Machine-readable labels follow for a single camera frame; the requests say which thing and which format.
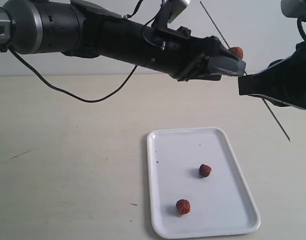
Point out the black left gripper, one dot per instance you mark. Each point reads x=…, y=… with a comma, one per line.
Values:
x=185, y=57

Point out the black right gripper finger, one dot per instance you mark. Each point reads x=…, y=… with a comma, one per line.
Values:
x=282, y=83

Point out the metal skewer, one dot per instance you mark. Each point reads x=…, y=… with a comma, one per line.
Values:
x=228, y=46

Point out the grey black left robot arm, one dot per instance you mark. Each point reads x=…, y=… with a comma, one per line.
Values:
x=86, y=30

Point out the white plastic tray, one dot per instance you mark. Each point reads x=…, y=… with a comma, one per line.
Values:
x=221, y=204

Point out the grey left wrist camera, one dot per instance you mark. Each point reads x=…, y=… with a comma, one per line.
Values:
x=171, y=9

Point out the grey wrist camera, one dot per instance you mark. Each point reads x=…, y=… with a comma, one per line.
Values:
x=171, y=9
x=293, y=8

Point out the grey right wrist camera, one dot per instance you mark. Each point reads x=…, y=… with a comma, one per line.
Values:
x=293, y=8

